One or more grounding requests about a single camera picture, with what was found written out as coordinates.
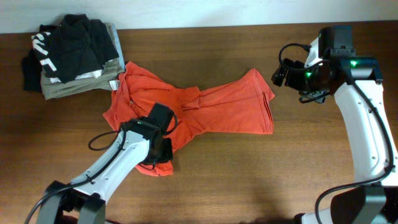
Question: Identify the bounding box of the orange red t-shirt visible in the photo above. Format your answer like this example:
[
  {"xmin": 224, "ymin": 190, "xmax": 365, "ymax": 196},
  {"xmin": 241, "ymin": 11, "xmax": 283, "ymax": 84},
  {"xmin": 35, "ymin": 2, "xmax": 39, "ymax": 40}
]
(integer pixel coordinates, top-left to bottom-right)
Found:
[{"xmin": 102, "ymin": 60, "xmax": 275, "ymax": 177}]

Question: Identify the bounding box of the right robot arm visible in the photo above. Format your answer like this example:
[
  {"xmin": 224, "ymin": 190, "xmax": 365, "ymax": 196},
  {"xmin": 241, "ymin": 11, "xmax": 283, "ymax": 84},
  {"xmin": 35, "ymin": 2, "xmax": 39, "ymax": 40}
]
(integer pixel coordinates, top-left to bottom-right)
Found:
[{"xmin": 272, "ymin": 56, "xmax": 397, "ymax": 223}]

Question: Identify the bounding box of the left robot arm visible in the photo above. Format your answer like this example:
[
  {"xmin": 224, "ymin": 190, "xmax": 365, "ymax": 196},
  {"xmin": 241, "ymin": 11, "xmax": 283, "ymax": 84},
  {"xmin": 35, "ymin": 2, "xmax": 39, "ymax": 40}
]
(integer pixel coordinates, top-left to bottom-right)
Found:
[{"xmin": 25, "ymin": 116, "xmax": 176, "ymax": 223}]

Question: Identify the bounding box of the khaki folded garment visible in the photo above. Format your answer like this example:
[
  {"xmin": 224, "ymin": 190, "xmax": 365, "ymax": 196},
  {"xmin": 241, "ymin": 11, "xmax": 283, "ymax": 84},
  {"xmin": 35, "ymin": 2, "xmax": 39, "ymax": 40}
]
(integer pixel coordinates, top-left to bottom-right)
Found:
[{"xmin": 40, "ymin": 23, "xmax": 124, "ymax": 100}]

